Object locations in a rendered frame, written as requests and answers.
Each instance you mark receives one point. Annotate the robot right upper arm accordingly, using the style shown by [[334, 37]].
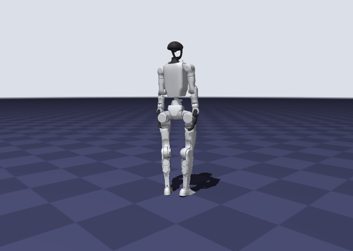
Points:
[[190, 70]]

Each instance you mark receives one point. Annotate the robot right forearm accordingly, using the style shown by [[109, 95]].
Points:
[[194, 100]]

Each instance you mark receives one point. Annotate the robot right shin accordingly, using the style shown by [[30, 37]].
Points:
[[187, 165]]

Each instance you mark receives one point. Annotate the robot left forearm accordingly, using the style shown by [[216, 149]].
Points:
[[161, 102]]

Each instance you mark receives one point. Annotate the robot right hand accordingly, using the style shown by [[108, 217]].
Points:
[[194, 120]]

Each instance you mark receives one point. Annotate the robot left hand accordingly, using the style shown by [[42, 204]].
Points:
[[158, 112]]

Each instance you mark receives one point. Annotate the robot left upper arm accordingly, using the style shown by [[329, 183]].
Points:
[[161, 81]]

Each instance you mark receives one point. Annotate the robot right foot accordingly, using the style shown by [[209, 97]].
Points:
[[184, 192]]

